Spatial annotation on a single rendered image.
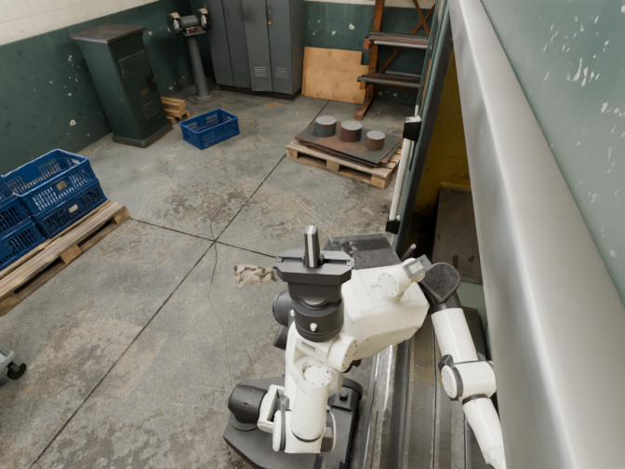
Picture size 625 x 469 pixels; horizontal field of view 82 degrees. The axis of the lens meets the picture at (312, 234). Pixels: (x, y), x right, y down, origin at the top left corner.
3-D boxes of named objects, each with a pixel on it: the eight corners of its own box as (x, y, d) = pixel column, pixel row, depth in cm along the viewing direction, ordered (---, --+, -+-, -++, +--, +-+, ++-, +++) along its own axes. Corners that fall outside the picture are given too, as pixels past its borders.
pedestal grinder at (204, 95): (194, 105, 520) (174, 14, 443) (183, 98, 541) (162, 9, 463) (223, 97, 542) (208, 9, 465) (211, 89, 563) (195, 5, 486)
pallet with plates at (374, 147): (410, 154, 416) (417, 124, 391) (383, 188, 366) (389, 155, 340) (321, 129, 462) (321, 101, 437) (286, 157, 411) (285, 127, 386)
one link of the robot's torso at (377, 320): (281, 296, 122) (311, 226, 97) (364, 283, 137) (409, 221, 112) (308, 381, 105) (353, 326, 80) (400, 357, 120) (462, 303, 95)
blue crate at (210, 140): (200, 151, 421) (196, 134, 407) (181, 140, 443) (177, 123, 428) (242, 133, 455) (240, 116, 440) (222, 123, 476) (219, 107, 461)
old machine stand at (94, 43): (145, 149, 426) (107, 40, 347) (111, 141, 439) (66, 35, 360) (174, 127, 466) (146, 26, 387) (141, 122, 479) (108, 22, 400)
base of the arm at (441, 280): (416, 321, 113) (400, 288, 118) (452, 308, 115) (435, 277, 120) (430, 305, 100) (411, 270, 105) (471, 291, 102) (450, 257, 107)
